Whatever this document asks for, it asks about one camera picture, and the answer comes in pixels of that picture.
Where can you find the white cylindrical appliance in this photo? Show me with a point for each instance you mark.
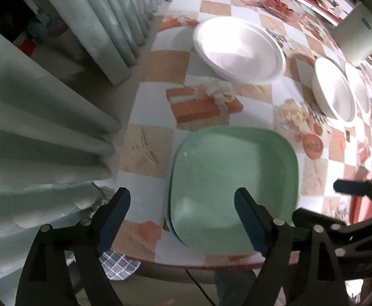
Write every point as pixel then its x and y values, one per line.
pixel 354 35

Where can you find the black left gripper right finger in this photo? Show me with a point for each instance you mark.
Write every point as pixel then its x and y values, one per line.
pixel 270 237

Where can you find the green square plate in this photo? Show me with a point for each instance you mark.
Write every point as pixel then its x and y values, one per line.
pixel 213 164

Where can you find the glass bowl of tomatoes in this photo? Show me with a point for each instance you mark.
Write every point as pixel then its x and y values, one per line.
pixel 286 10

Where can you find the checkered patterned tablecloth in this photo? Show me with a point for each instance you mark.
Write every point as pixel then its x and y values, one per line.
pixel 325 150

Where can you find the pale green curtain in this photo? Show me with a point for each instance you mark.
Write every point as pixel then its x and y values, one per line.
pixel 51 138

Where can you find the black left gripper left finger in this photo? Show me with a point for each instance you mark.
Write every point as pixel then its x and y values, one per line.
pixel 45 279

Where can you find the large white foam bowl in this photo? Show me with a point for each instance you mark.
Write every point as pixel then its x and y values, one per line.
pixel 239 51

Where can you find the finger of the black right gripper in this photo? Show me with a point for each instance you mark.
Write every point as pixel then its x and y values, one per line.
pixel 353 187

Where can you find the checkered grey cloth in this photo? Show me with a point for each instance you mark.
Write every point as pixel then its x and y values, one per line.
pixel 118 267

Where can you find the pink square plate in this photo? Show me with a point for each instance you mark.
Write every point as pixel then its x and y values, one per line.
pixel 360 207

